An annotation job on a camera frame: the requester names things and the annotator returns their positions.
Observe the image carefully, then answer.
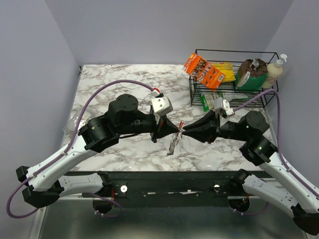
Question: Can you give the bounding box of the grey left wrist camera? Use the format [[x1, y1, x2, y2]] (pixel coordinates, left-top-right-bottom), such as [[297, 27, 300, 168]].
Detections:
[[152, 96, 173, 117]]

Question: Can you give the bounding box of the yellow chips bag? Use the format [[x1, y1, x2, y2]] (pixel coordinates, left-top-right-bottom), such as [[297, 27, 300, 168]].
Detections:
[[210, 62, 235, 83]]

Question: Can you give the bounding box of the green brown coffee bag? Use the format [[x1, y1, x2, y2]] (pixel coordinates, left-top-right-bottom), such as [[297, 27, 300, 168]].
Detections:
[[235, 58, 268, 91]]

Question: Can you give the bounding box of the white pump lotion bottle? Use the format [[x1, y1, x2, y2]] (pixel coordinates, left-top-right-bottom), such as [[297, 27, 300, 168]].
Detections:
[[262, 54, 287, 89]]

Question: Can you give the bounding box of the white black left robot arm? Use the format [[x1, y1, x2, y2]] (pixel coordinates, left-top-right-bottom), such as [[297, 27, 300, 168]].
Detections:
[[16, 94, 178, 208]]

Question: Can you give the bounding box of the black wire basket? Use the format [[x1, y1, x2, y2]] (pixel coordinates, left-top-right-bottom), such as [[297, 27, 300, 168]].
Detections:
[[188, 49, 279, 107]]

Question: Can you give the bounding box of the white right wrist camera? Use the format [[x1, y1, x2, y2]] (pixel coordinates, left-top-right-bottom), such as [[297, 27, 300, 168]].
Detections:
[[214, 97, 235, 118]]

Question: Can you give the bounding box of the green white snack packet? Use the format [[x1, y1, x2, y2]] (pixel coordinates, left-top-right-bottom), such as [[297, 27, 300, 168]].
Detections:
[[199, 91, 249, 112]]

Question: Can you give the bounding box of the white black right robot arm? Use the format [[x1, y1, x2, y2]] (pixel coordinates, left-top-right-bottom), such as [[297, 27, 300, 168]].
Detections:
[[183, 111, 319, 236]]

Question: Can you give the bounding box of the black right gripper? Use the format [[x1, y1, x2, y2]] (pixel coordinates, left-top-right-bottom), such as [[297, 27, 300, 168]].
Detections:
[[182, 109, 250, 143]]

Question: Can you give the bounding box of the orange snack box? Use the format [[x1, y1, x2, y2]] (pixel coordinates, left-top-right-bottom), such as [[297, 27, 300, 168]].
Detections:
[[183, 53, 226, 91]]

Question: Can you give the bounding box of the black metal base rail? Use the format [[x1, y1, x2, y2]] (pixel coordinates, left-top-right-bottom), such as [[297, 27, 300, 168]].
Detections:
[[64, 170, 265, 208]]

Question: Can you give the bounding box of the clear bag of foil items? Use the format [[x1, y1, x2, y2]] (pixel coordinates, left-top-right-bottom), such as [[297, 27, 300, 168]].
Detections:
[[63, 110, 93, 133]]

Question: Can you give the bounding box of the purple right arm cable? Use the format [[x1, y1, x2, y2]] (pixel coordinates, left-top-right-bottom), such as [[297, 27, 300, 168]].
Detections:
[[231, 89, 319, 217]]

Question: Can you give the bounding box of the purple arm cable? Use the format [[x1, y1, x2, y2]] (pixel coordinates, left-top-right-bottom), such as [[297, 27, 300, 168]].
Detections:
[[6, 80, 160, 219], [231, 89, 319, 217]]

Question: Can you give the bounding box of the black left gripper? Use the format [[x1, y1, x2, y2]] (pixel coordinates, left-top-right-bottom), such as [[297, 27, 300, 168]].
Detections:
[[118, 112, 179, 143]]

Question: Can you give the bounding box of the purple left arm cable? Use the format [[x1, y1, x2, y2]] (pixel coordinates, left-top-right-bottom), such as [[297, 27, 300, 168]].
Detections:
[[6, 80, 160, 219]]

